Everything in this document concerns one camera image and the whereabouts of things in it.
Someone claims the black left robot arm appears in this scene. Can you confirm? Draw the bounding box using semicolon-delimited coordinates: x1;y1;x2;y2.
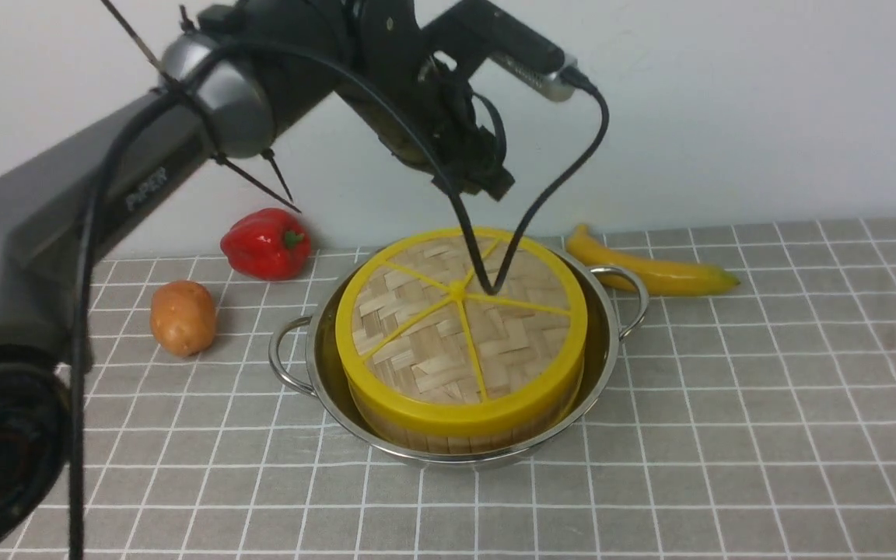
0;1;565;553

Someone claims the woven bamboo steamer lid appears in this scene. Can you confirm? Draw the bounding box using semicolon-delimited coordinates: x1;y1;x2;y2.
334;229;588;404

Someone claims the red bell pepper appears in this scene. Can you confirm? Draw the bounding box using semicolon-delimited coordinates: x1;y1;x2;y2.
219;207;312;282

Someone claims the black camera cable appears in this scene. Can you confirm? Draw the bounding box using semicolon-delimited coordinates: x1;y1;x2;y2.
67;39;611;560

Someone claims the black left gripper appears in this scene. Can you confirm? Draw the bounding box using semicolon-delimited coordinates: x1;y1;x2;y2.
358;47;515;201

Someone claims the brown potato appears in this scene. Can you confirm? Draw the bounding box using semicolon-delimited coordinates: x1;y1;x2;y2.
149;280;218;358

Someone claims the yellow rimmed bamboo steamer basket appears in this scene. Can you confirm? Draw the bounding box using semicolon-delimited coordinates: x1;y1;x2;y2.
351;378;582;455

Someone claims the yellow banana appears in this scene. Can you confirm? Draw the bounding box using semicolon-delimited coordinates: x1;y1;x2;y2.
565;224;742;297

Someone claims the stainless steel pot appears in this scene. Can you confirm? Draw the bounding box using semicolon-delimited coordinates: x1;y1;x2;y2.
266;247;649;471

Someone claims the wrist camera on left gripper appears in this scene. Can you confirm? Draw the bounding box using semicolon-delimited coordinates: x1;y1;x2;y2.
421;1;577;103

